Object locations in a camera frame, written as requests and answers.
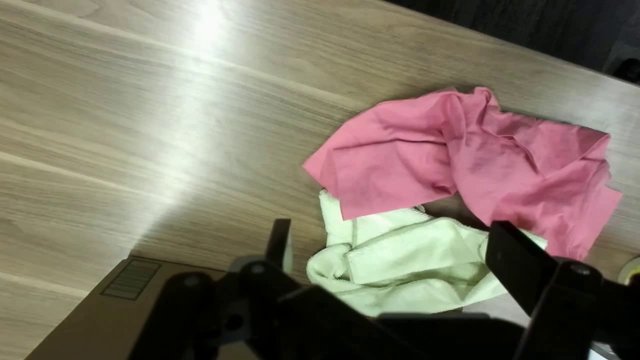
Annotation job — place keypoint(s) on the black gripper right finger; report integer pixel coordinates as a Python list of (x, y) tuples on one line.
[(524, 270)]

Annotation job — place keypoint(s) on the pink cloth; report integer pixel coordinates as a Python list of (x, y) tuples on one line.
[(544, 176)]

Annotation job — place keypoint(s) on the pale green cloth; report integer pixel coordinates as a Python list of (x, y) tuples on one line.
[(402, 261)]

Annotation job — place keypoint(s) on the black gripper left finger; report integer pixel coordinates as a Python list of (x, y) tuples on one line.
[(278, 245)]

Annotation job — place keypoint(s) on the cardboard box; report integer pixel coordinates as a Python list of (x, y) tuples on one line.
[(112, 317)]

